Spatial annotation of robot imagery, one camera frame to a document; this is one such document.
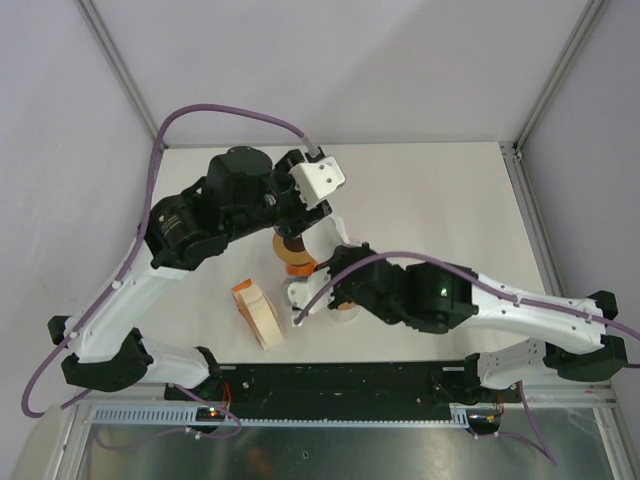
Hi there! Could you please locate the orange glass carafe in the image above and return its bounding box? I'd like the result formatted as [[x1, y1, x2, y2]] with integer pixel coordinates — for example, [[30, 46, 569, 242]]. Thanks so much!
[[285, 262, 316, 277]]

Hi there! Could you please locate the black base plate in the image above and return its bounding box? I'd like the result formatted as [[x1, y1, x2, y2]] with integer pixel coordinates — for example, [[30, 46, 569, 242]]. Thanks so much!
[[193, 360, 521, 414]]

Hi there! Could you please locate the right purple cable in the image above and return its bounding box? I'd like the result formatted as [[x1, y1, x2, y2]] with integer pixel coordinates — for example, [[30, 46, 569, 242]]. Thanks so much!
[[292, 251, 640, 466]]

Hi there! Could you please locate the white paper coffee filter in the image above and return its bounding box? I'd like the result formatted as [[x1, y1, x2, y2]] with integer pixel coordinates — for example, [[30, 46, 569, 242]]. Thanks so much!
[[301, 214, 355, 265]]

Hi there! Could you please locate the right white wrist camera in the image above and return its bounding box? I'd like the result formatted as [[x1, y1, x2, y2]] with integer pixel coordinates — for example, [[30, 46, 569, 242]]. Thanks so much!
[[283, 275, 332, 327]]

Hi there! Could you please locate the wooden dripper ring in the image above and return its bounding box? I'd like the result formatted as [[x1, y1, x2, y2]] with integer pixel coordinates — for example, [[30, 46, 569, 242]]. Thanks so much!
[[272, 232, 317, 266]]

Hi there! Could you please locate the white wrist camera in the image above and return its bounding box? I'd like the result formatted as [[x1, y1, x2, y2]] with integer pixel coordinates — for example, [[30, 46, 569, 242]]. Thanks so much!
[[289, 156, 346, 210], [283, 275, 332, 327]]

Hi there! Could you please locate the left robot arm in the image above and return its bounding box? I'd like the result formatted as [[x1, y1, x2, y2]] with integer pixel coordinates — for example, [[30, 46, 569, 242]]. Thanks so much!
[[48, 146, 344, 400]]

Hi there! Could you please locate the coffee filter pack orange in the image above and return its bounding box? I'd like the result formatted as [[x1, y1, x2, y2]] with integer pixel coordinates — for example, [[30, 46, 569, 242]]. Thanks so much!
[[231, 279, 284, 350]]

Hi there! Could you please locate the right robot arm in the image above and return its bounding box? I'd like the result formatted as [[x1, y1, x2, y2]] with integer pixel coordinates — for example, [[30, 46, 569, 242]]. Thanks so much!
[[319, 244, 628, 401]]

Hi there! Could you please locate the purple cable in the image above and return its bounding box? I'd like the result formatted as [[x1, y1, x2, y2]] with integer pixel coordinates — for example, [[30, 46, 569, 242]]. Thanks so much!
[[292, 251, 640, 466], [22, 103, 321, 449]]

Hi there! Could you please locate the grey cable duct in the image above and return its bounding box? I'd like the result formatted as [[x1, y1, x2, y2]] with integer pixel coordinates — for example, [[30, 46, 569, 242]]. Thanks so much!
[[91, 402, 482, 428]]

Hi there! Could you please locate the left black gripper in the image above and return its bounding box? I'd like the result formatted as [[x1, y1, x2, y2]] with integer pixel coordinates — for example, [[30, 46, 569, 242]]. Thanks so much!
[[223, 149, 332, 243]]

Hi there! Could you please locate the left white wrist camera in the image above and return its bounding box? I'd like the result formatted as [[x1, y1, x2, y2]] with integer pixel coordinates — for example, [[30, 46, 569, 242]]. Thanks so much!
[[289, 156, 346, 210]]

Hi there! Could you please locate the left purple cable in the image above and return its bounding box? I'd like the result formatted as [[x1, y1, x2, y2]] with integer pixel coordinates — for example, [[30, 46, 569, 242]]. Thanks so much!
[[22, 103, 321, 449]]

